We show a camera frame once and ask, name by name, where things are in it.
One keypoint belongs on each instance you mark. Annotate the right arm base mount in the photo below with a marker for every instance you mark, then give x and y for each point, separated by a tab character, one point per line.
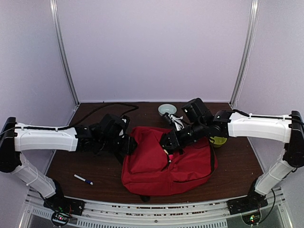
245	204

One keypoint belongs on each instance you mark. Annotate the right aluminium frame post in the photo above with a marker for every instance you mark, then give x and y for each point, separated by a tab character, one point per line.
249	41

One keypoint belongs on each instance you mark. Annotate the lime green bowl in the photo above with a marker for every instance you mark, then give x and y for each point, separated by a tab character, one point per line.
217	141

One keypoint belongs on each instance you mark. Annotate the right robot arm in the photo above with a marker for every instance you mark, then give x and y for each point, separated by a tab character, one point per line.
288	129

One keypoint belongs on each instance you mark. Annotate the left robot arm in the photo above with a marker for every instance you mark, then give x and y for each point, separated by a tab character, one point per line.
107	135

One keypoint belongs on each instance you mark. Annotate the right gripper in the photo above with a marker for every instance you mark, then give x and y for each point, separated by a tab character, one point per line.
172	136

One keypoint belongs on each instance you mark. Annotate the red backpack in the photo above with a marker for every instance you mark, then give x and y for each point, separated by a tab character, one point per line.
147	172

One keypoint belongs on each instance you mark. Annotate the left aluminium frame post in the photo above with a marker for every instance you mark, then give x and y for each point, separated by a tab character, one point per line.
62	51

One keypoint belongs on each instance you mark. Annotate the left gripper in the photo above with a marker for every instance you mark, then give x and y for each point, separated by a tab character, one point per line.
128	147

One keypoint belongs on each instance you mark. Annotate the white blue pen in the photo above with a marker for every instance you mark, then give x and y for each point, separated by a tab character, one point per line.
83	179

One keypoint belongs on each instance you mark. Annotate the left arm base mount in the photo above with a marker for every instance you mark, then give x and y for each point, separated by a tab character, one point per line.
66	205

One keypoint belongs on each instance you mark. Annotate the pink highlighter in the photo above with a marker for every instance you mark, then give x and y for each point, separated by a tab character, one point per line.
170	158

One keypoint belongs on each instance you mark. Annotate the aluminium frame post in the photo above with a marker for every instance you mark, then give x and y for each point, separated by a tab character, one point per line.
62	51
249	41

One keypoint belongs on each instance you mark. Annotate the light blue ceramic bowl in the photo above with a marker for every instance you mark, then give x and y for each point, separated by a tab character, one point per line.
167	108

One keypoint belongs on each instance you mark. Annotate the front aluminium rail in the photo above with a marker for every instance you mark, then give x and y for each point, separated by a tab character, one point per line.
208	214

